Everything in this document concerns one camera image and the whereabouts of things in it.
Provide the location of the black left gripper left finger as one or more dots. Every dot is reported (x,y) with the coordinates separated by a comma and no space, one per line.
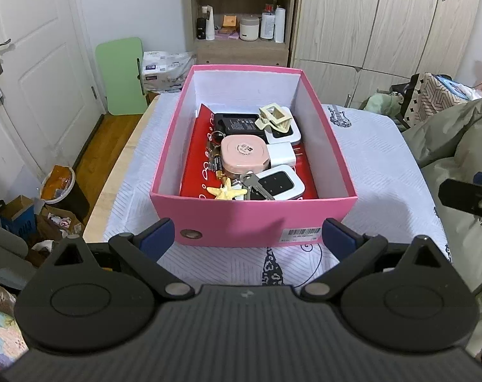
(94,297)

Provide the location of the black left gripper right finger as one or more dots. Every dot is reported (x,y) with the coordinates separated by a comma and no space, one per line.
(403,297)

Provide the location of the pink cardboard box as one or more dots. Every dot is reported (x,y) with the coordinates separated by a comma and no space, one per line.
(204,222)

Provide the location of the green quilt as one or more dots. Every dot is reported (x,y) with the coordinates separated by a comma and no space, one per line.
(448,145)

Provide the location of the white patterned tablecloth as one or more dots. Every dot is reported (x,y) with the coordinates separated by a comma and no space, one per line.
(393,201)

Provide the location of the black trash bin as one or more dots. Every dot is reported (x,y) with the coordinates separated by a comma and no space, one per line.
(61,190)

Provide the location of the patterned tote bag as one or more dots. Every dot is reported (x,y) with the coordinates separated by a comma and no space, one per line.
(427,94)

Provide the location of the red patterned paper liner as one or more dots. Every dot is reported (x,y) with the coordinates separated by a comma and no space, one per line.
(199,173)

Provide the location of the white wifi router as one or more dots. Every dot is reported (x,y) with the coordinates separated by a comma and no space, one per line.
(282,183)
(292,136)

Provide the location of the yellow starfish ornament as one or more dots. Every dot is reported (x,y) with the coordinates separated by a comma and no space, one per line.
(226,191)

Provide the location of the AA battery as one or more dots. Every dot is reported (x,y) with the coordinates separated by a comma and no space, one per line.
(217,164)

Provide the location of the white charger plug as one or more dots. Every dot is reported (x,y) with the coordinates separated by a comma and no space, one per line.
(282,154)

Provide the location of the silver nail clipper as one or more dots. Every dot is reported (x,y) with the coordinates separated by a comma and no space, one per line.
(252,183)

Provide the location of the wooden wardrobe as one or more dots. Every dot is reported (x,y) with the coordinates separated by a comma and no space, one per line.
(350,49)

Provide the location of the pink round case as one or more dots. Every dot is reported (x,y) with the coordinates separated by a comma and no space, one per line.
(244,153)

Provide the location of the cream hair claw clip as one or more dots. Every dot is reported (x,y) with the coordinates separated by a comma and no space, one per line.
(275,117)

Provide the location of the black device case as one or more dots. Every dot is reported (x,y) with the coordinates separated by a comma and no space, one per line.
(237,124)

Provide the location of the white plastic package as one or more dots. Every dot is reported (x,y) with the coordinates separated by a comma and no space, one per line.
(165,72)

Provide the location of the green folding board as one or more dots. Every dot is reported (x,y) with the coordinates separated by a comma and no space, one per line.
(119,64)

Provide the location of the white door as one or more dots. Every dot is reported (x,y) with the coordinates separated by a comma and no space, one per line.
(49,105)

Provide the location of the white cylinder bottle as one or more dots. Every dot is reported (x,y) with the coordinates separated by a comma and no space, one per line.
(280,21)

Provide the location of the white spray can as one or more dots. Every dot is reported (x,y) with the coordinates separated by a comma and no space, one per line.
(267,23)

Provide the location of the white jar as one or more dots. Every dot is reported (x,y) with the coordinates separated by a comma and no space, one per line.
(249,27)

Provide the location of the black small bottle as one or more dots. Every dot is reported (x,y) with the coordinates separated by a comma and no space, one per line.
(201,28)

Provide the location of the white tube bottle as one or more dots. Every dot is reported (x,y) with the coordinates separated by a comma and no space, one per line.
(209,22)

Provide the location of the orange small box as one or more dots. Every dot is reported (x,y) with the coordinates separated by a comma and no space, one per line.
(229,21)

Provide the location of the wooden shelf cabinet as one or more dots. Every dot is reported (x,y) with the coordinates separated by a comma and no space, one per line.
(225,50)

